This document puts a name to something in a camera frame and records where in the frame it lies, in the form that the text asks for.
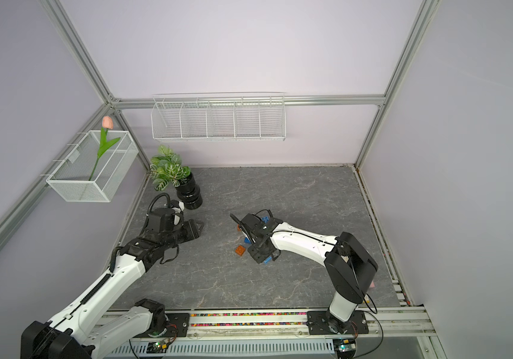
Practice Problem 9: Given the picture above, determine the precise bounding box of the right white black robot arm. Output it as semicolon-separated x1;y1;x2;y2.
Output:
230;211;379;331

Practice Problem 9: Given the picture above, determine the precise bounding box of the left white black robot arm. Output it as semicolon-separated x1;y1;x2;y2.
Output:
20;201;204;358

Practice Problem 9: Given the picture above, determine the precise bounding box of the orange lego brick lower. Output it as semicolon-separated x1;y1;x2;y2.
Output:
235;245;246;256

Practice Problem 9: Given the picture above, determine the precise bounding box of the green potted plant black pot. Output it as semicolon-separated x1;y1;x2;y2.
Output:
150;145;203;210

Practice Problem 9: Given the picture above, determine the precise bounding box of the white mesh side basket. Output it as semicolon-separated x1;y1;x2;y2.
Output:
45;130;138;203

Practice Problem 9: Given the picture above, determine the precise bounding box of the pink artificial tulip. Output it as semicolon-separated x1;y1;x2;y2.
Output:
88;116;120;181

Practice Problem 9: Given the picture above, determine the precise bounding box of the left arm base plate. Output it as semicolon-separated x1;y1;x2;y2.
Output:
135;312;191;339

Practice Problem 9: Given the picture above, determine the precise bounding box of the white wire wall basket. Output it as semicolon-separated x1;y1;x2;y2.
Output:
150;92;286;142

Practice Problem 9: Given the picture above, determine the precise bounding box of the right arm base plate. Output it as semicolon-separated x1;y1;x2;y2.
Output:
305;310;369;335

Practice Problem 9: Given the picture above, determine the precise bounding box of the aluminium front rail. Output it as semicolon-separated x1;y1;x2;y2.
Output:
97;307;447;358

